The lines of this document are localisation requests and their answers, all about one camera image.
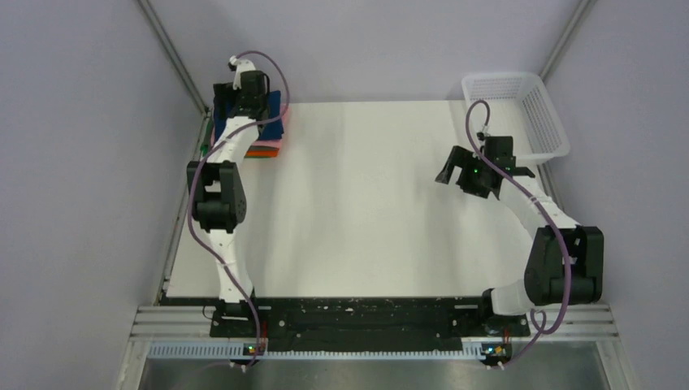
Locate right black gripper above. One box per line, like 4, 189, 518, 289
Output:
436, 145, 492, 199

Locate navy blue printed t-shirt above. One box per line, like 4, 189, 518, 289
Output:
213, 89, 285, 142

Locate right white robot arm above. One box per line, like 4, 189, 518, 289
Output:
435, 133, 605, 336

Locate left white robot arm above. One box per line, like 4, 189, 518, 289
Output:
187, 70, 271, 336

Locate pink folded t-shirt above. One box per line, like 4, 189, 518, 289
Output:
209, 103, 289, 156

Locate orange folded t-shirt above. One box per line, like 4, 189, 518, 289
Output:
245, 149, 280, 158

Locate white plastic basket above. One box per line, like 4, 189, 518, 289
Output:
461, 71, 570, 165

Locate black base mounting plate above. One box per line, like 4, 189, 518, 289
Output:
161, 292, 587, 353

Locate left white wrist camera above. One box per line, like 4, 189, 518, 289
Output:
228, 55, 256, 90

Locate left vertical metal post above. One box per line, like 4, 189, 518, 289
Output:
134, 0, 209, 114

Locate vertical metal post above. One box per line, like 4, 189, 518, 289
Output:
134, 0, 209, 114
539, 0, 596, 83

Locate right vertical metal post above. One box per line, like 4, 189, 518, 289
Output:
539, 0, 596, 83

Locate white slotted cable duct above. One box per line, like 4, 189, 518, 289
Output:
148, 341, 487, 361

